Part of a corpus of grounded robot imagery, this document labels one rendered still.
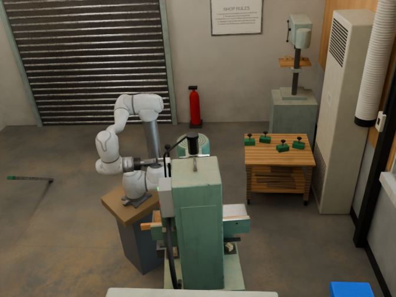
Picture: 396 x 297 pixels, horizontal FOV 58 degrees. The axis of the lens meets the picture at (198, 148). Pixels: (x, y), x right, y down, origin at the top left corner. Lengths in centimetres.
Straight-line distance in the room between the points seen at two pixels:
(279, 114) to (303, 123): 30
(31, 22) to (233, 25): 260
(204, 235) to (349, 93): 181
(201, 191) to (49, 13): 401
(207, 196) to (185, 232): 23
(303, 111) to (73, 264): 283
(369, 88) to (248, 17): 225
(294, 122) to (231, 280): 253
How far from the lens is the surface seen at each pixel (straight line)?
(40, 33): 532
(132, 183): 268
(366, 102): 293
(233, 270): 214
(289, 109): 416
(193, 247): 179
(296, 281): 315
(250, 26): 475
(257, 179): 375
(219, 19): 472
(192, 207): 161
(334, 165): 340
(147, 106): 241
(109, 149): 194
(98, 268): 336
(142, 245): 297
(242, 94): 506
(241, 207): 236
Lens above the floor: 247
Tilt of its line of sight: 32 degrees down
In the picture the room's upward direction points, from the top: 4 degrees counter-clockwise
